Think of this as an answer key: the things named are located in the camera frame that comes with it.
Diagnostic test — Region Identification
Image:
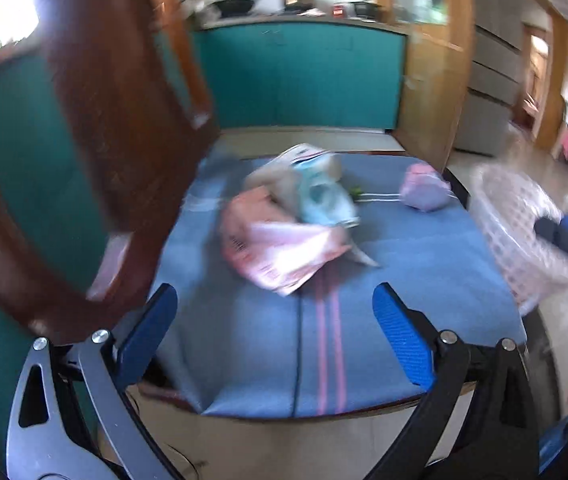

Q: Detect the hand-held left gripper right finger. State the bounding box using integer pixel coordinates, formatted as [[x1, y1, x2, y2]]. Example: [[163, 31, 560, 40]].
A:
[[372, 282, 539, 480]]

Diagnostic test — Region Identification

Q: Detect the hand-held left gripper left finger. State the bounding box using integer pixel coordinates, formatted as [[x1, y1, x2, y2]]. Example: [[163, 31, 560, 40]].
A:
[[5, 282, 179, 480]]

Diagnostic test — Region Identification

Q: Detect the white plastic basket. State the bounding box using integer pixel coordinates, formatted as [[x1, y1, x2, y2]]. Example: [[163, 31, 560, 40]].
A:
[[474, 164, 568, 317]]

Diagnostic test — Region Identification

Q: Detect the pink plastic bag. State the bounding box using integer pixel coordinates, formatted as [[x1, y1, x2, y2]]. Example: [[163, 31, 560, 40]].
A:
[[219, 186, 353, 297]]

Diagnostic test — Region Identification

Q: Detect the blue striped seat cushion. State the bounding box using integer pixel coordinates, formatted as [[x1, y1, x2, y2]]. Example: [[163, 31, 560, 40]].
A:
[[151, 151, 525, 418]]

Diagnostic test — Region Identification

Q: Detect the crumpled purple plastic bag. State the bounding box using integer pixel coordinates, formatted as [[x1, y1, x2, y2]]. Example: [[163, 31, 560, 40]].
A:
[[399, 162, 453, 210]]

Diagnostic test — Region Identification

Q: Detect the grey refrigerator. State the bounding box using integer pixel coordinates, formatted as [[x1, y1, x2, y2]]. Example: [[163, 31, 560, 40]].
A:
[[452, 0, 527, 157]]

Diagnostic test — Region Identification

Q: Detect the teal side cabinet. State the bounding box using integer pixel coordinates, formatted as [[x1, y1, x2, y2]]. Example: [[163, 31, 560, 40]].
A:
[[0, 52, 175, 441]]

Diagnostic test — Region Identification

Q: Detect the carved wooden chair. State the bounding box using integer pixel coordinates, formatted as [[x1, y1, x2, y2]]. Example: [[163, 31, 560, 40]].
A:
[[0, 0, 528, 420]]

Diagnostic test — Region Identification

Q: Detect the wooden glass door cabinet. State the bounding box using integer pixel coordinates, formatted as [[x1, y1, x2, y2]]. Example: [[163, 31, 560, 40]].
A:
[[373, 0, 475, 173]]

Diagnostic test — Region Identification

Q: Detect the white plastic bag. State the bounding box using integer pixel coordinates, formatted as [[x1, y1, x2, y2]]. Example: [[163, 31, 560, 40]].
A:
[[245, 143, 343, 211]]

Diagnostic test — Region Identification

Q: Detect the teal kitchen cabinet with counter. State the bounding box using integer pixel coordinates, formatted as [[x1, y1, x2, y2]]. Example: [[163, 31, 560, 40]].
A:
[[190, 14, 409, 132]]

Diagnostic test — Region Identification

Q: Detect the black lidded pot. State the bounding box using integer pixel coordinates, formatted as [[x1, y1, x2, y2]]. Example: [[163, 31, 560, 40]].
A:
[[351, 0, 382, 18]]

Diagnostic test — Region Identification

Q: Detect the black wok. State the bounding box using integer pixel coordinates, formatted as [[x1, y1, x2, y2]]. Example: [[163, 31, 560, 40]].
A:
[[214, 0, 257, 16]]

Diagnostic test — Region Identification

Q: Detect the wooden door frame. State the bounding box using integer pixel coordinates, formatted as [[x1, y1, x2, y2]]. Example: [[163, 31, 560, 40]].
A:
[[511, 22, 567, 151]]

